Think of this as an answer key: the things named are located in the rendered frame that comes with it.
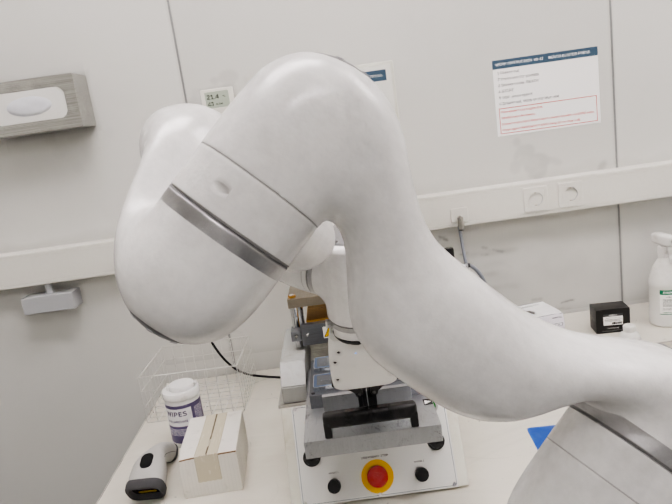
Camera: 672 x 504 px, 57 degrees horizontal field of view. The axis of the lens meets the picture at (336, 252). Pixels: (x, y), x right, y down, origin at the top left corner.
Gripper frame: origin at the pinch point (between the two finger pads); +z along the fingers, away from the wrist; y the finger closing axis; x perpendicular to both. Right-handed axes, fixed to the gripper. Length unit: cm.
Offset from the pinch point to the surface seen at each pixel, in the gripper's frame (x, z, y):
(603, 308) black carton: 57, 36, 67
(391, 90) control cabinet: 65, -29, 15
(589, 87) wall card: 96, -11, 75
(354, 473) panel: 5.2, 24.4, -4.3
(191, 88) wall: 100, -26, -36
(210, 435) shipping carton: 21.1, 26.1, -34.2
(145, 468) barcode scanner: 15, 26, -47
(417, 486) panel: 2.5, 27.1, 7.2
